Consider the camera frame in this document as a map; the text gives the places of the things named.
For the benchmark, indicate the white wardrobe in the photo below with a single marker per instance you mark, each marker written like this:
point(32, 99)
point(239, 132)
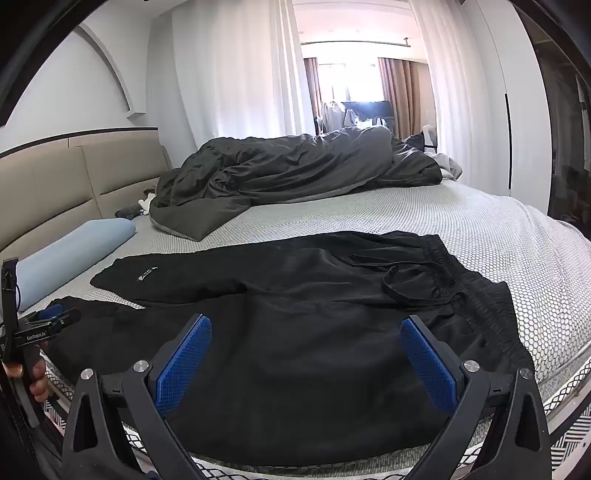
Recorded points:
point(521, 92)

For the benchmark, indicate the dark glass wardrobe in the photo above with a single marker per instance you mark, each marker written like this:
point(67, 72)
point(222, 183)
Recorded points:
point(568, 138)

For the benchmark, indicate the dark grey duvet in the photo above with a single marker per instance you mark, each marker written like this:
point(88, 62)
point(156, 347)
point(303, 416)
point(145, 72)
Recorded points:
point(277, 170)

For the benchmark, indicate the clothes drying rack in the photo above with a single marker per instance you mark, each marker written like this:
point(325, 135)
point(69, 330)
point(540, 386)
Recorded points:
point(364, 113)

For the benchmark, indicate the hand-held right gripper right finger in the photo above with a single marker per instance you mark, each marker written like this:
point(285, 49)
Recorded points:
point(427, 364)

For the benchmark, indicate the black pants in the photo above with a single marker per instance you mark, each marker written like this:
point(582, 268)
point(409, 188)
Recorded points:
point(300, 346)

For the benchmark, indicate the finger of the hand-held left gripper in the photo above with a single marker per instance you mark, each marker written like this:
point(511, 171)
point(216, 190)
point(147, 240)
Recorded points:
point(69, 317)
point(53, 310)

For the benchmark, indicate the grey and white plush toy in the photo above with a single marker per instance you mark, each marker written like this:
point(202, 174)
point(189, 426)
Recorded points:
point(145, 203)

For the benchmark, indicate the person's left hand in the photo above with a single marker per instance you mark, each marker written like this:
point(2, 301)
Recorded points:
point(39, 376)

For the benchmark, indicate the light blue pillow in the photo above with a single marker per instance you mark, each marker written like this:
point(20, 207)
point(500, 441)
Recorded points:
point(69, 249)

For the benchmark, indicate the white sheer curtain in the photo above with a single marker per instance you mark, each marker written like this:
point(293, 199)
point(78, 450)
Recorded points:
point(452, 69)
point(240, 69)

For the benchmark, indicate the bed with grey honeycomb sheet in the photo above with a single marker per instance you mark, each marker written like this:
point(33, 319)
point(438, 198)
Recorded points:
point(369, 217)

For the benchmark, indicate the brown curtain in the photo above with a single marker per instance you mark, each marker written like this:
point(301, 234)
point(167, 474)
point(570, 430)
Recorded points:
point(313, 92)
point(404, 92)

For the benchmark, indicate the beige padded headboard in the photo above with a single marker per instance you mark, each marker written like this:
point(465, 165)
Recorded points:
point(55, 184)

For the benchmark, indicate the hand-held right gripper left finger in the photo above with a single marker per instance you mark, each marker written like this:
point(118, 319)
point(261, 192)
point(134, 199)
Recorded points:
point(184, 364)

